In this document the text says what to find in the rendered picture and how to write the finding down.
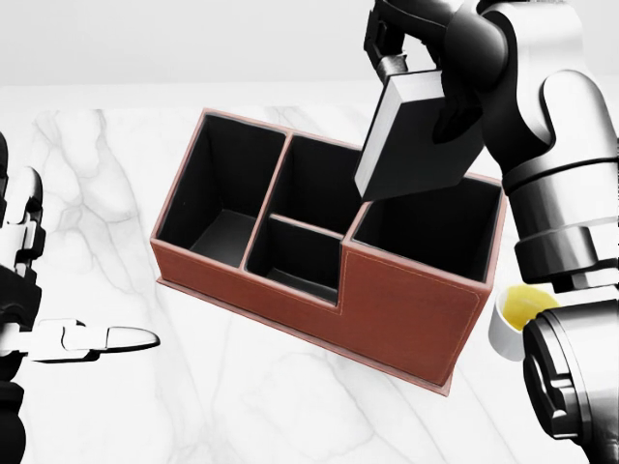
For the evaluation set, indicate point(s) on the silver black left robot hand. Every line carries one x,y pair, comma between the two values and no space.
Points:
19,299

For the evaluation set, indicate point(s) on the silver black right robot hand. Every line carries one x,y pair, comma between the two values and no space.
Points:
527,58

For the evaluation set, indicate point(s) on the black book with white pages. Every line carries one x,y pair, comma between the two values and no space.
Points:
416,145

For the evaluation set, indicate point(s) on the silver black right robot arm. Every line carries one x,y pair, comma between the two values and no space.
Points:
556,227

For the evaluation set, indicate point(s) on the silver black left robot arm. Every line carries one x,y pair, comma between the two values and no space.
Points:
9,425

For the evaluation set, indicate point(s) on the red-brown desk caddy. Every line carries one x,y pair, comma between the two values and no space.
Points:
387,314

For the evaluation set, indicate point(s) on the white mug with yellow inside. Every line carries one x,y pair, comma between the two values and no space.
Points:
505,333

